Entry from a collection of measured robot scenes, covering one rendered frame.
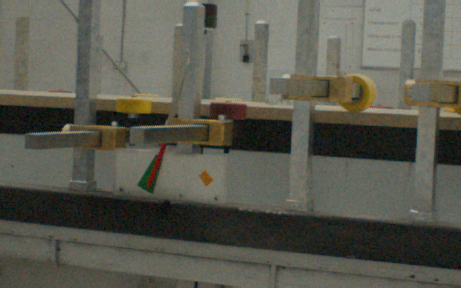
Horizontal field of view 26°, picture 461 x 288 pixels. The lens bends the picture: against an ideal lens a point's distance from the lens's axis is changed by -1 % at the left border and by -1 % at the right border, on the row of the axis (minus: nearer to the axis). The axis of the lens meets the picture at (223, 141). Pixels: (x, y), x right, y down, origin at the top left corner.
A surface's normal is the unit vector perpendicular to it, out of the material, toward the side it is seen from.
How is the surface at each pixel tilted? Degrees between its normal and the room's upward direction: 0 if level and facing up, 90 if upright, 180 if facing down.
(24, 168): 90
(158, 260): 90
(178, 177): 90
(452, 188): 90
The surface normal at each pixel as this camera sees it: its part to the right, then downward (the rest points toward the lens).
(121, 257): -0.39, 0.03
